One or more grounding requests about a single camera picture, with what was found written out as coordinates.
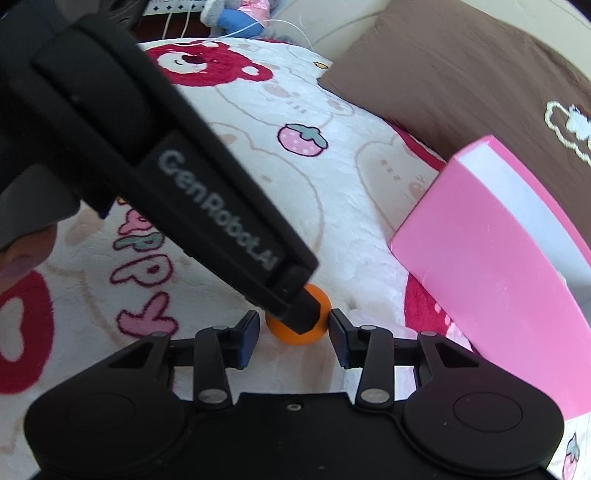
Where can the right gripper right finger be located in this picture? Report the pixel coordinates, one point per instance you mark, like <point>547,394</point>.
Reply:
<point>447,374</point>

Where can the left hand pink nails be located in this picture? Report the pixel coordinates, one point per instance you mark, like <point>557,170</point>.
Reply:
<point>24,255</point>

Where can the pink cardboard box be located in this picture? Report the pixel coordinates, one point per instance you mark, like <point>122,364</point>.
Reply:
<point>493,247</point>

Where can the white bear print blanket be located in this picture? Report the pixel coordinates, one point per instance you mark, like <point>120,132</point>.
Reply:
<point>510,432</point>

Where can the orange makeup sponge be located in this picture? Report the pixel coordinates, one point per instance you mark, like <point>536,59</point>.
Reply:
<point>289,337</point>

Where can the grey plush toy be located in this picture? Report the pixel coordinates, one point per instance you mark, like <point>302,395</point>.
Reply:
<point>239,19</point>

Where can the brown embroidered pillow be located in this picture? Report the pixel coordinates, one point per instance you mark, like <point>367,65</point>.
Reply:
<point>449,74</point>

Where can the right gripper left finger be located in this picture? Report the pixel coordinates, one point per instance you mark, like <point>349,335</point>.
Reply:
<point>140,375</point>

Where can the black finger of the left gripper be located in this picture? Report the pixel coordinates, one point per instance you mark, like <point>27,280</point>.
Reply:
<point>302,310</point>

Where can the cream bed headboard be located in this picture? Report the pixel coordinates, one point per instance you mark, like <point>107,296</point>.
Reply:
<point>330,27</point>

